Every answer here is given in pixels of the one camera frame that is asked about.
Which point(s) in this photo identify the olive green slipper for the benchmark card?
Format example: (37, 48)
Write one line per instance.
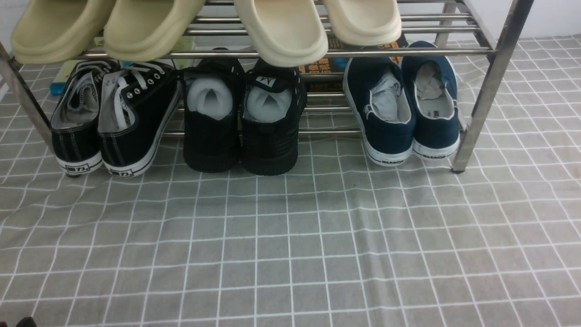
(145, 30)
(52, 31)

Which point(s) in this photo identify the black knit shoe left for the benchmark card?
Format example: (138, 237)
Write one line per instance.
(212, 95)

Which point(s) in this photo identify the navy slip-on shoe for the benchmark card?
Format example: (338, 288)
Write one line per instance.
(431, 87)
(374, 89)

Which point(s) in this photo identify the black canvas sneaker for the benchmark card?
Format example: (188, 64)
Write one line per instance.
(74, 123)
(136, 105)

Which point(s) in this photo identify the black knit shoe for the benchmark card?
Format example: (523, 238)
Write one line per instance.
(270, 116)
(212, 95)

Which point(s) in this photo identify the black knit shoe right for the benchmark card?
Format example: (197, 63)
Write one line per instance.
(270, 116)

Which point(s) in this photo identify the black canvas sneaker left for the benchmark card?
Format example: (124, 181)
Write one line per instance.
(74, 123)

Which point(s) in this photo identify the cream slipper far right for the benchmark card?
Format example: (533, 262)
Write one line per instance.
(364, 22)

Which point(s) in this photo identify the cream slipper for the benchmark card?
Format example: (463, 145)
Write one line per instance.
(285, 33)
(364, 22)

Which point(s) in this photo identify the black canvas sneaker right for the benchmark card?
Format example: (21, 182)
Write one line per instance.
(136, 105)

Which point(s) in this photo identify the stainless steel shoe rack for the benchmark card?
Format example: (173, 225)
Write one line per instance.
(457, 16)

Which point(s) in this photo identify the olive green slipper far left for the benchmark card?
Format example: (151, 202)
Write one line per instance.
(52, 31)

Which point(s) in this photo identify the grey checked floor cloth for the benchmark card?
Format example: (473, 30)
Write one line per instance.
(338, 241)

